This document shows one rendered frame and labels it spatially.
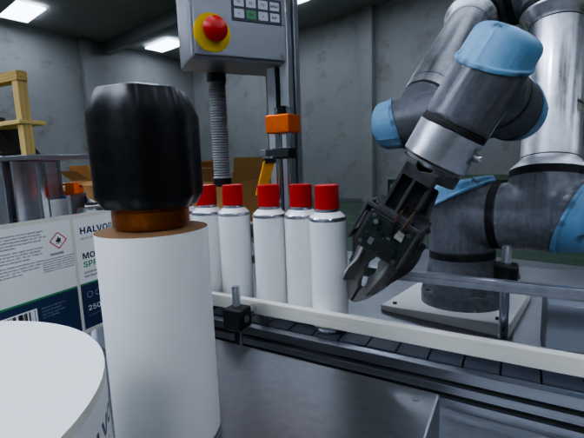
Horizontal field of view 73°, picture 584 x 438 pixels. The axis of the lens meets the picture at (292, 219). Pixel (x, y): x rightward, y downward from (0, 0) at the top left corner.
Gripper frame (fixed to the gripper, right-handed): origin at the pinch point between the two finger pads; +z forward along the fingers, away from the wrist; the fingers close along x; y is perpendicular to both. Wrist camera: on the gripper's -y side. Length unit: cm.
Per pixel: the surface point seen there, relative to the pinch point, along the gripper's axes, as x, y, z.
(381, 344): 6.6, 3.5, 2.5
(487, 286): 12.9, -2.8, -9.6
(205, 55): -39.9, -0.5, -18.2
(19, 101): -407, -169, 132
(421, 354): 10.9, 3.9, 0.0
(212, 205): -27.2, 1.2, 2.2
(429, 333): 10.2, 5.0, -3.5
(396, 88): -307, -945, -42
